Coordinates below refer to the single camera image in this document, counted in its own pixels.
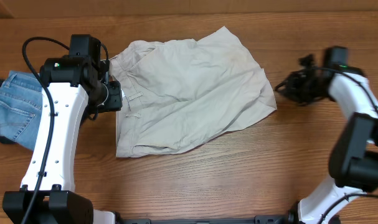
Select beige khaki shorts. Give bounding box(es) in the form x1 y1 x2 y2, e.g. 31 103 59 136
110 27 277 157

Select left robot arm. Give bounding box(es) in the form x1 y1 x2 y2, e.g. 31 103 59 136
2 34 124 224

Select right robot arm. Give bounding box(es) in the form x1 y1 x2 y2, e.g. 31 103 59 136
254 46 378 223

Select blue denim jeans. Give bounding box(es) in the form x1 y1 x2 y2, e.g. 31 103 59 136
0 70 42 150

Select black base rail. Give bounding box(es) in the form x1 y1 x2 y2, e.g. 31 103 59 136
116 215 288 224

